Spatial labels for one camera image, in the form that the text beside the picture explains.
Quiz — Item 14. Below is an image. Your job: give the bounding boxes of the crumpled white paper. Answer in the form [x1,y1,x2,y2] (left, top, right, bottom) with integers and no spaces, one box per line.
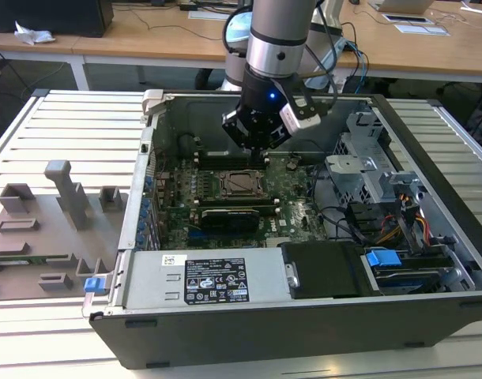
[13,20,56,45]

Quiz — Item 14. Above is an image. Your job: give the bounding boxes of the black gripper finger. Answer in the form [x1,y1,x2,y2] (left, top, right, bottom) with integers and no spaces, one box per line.
[220,107,261,158]
[258,117,294,159]

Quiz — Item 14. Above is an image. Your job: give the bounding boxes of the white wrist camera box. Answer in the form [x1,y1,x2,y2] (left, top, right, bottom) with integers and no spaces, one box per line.
[278,96,323,136]

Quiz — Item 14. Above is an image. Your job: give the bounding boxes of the green motherboard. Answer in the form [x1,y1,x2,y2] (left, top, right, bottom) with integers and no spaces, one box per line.
[153,152,333,250]

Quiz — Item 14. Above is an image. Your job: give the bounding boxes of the grey plastic case handle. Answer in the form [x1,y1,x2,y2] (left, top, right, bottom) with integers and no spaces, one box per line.
[140,89,165,124]

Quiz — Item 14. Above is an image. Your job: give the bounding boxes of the wooden office desk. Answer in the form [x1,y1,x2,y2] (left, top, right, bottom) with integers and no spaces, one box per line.
[0,0,482,91]

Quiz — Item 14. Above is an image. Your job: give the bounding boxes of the black plastic shroud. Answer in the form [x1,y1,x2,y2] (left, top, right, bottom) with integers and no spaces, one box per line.
[281,241,367,300]

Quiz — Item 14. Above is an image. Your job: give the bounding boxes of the green RAM stick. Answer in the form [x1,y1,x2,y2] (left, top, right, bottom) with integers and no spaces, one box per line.
[0,255,74,266]

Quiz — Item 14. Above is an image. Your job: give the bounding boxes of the hard disk in blue carrier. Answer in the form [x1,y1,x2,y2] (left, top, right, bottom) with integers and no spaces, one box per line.
[365,249,454,296]

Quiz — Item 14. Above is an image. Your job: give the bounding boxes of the square silver CPU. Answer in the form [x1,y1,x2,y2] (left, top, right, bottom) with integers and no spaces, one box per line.
[228,174,258,194]

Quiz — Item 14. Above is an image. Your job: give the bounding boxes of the silver laptop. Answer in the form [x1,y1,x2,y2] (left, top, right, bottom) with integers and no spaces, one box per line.
[367,0,435,15]

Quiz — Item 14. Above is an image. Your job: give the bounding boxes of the black open PC case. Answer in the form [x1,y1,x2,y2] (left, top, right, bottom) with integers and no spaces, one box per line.
[82,89,482,371]

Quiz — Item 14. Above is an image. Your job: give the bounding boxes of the silver power supply unit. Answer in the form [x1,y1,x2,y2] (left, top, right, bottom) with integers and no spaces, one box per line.
[108,250,301,317]

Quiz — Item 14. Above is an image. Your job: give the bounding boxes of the black computer tower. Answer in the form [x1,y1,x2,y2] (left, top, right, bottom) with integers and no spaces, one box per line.
[0,0,115,39]

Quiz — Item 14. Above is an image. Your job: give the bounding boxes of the metal drive cage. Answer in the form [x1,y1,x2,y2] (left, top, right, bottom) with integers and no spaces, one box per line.
[324,111,426,205]

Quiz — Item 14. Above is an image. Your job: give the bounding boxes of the small graphics card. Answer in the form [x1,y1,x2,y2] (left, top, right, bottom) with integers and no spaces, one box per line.
[201,205,262,235]

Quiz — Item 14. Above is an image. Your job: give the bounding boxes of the blue plastic latch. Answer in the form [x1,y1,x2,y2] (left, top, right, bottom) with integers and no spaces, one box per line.
[84,277,108,295]

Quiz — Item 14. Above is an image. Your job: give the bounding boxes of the CPU socket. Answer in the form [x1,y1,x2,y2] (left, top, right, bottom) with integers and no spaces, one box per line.
[216,168,268,200]

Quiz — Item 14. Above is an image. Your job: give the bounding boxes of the yellow orange wire bundle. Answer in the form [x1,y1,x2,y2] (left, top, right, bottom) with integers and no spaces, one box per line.
[377,192,431,246]

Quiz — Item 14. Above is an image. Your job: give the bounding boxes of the grey parts rack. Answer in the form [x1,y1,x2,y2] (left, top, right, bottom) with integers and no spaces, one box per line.
[0,159,132,302]

